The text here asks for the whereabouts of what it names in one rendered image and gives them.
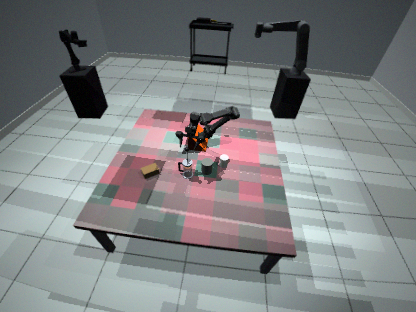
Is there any coffee press with black knob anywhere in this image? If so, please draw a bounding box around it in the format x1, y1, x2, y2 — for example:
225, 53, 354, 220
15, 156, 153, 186
178, 147, 193, 179

